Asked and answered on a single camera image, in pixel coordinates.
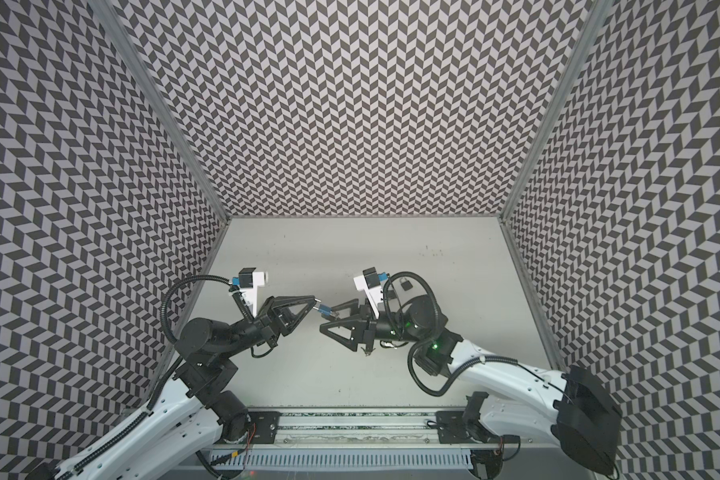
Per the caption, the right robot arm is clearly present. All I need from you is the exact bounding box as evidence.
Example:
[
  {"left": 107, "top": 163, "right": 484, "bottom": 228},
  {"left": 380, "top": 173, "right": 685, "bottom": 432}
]
[{"left": 318, "top": 295, "right": 623, "bottom": 478}]

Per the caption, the black padlock top with keys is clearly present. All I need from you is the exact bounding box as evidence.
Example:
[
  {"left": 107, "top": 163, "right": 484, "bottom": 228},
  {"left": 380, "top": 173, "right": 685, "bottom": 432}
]
[{"left": 400, "top": 276, "right": 414, "bottom": 291}]

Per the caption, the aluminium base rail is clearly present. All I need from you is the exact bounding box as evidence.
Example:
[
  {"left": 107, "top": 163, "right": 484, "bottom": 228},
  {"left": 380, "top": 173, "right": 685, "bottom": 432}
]
[{"left": 104, "top": 407, "right": 613, "bottom": 478}]

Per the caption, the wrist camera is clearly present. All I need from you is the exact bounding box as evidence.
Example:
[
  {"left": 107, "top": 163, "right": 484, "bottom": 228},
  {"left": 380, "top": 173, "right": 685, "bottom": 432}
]
[
  {"left": 228, "top": 267, "right": 269, "bottom": 317},
  {"left": 353, "top": 267, "right": 388, "bottom": 319}
]

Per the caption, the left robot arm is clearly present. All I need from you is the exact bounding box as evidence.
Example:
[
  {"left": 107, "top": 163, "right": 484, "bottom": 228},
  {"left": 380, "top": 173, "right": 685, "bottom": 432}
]
[{"left": 28, "top": 293, "right": 318, "bottom": 479}]

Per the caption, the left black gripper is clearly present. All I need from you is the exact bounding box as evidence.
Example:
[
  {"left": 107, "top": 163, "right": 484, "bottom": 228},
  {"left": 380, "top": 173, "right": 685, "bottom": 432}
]
[{"left": 217, "top": 295, "right": 316, "bottom": 361}]

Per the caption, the left black corrugated cable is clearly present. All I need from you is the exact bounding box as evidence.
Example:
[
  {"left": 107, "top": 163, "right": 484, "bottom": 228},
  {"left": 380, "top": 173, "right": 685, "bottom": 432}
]
[{"left": 160, "top": 274, "right": 235, "bottom": 346}]

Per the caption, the black corrugated cable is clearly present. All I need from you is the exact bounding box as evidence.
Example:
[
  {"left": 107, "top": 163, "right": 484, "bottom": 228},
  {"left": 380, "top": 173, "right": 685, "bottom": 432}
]
[
  {"left": 382, "top": 271, "right": 520, "bottom": 398},
  {"left": 160, "top": 274, "right": 235, "bottom": 346}
]

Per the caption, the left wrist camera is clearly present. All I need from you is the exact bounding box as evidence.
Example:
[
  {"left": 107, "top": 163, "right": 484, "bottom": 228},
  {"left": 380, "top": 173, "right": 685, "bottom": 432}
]
[{"left": 228, "top": 267, "right": 269, "bottom": 317}]

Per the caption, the blue padlock with keys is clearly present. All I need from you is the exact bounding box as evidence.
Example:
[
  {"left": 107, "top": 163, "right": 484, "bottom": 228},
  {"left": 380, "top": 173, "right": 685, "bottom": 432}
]
[{"left": 313, "top": 304, "right": 334, "bottom": 319}]

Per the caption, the right black corrugated cable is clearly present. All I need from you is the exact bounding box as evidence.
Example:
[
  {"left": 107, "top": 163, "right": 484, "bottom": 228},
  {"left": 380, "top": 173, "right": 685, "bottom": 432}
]
[{"left": 382, "top": 271, "right": 520, "bottom": 398}]

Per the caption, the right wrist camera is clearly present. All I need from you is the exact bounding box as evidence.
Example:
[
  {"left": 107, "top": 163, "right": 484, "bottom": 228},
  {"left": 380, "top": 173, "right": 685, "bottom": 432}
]
[{"left": 353, "top": 267, "right": 388, "bottom": 319}]

